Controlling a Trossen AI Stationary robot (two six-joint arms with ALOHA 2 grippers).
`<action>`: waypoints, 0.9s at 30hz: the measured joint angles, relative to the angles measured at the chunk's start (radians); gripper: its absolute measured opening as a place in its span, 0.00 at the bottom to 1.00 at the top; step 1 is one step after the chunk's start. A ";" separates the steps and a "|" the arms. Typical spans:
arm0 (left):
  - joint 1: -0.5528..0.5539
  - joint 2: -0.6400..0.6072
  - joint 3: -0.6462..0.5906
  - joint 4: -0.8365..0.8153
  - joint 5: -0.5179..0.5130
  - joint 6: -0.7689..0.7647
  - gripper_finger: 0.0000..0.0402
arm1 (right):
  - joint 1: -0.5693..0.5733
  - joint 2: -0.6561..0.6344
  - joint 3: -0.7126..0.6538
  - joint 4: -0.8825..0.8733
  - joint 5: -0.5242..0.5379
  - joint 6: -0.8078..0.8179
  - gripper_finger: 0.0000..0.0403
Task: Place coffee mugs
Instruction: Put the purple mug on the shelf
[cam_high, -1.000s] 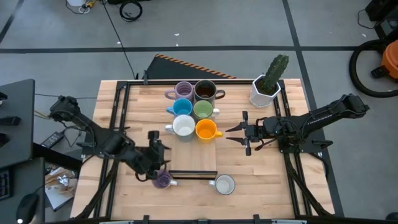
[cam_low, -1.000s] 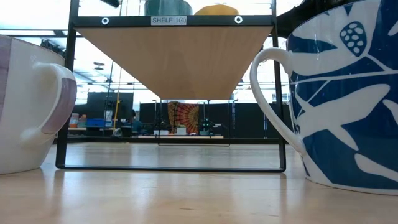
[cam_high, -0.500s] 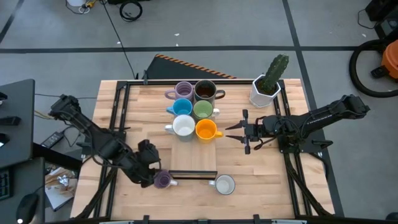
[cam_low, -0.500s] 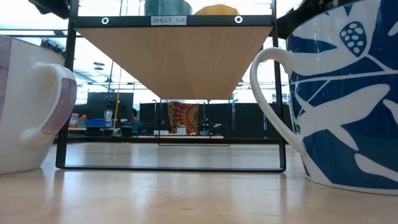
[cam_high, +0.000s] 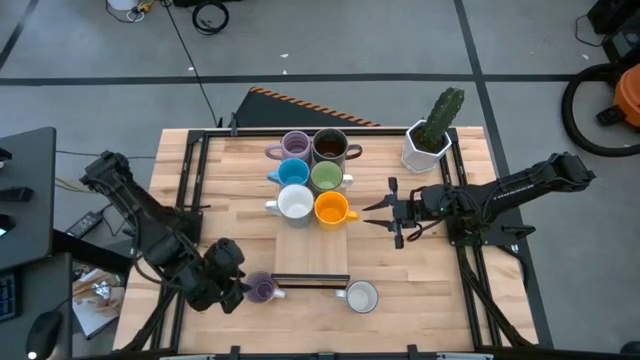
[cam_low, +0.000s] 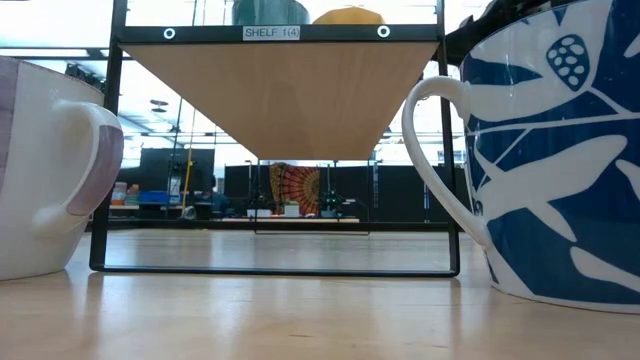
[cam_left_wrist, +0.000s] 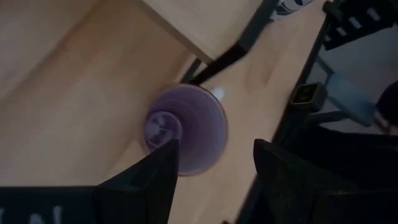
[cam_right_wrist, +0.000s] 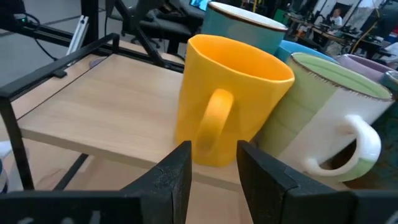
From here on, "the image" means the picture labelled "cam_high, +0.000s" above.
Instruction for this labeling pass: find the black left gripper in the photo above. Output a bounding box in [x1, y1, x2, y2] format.
[185, 238, 251, 315]

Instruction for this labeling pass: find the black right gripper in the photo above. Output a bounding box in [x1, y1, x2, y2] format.
[362, 177, 439, 250]

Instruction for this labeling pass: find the purple mug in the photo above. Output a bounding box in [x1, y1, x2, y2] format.
[244, 271, 287, 305]

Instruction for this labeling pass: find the orange mug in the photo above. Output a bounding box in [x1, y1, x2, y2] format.
[313, 190, 360, 231]

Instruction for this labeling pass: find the green mug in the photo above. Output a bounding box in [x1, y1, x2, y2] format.
[309, 160, 355, 194]

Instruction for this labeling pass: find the teal brown speckled mug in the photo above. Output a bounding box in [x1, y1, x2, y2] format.
[311, 127, 363, 166]

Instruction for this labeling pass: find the blue white patterned mug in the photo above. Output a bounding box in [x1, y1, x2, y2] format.
[335, 280, 380, 315]

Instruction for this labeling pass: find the white hexagonal plant pot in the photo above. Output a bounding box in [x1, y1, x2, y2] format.
[400, 118, 454, 175]

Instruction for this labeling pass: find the lilac ribbed mug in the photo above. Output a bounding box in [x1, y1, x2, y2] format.
[264, 130, 313, 162]

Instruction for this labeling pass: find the green cactus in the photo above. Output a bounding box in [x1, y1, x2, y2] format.
[421, 86, 466, 151]

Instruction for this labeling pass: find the pile of papers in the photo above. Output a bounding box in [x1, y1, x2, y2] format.
[71, 268, 126, 341]

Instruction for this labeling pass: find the black mat with striped edge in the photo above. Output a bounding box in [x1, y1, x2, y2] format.
[232, 86, 382, 129]

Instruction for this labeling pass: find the black power adapter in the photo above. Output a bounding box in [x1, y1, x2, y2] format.
[65, 210, 104, 240]

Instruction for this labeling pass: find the black low desk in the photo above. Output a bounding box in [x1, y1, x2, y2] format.
[0, 252, 74, 360]

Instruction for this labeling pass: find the black computer mouse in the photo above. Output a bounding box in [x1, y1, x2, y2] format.
[24, 309, 65, 360]

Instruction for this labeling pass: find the black keyboard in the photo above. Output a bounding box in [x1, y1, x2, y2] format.
[0, 269, 22, 322]

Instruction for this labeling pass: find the black remote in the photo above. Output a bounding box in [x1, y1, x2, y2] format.
[0, 186, 35, 204]

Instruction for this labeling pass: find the orange vacuum cleaner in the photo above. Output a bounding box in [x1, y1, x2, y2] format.
[595, 63, 640, 128]

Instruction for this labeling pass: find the black equipment case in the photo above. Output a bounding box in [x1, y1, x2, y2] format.
[585, 0, 640, 64]

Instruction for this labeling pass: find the wooden shelf with black frame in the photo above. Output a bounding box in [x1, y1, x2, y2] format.
[270, 219, 351, 289]

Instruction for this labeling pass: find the black aluminium table frame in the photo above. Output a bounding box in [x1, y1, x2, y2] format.
[117, 127, 539, 360]

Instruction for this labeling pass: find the black vacuum hose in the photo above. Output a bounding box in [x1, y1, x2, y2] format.
[560, 62, 640, 159]

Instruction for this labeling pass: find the long black floor cable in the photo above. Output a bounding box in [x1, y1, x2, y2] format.
[159, 0, 224, 129]

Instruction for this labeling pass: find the coiled black cable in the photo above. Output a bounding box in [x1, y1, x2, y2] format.
[191, 1, 231, 36]

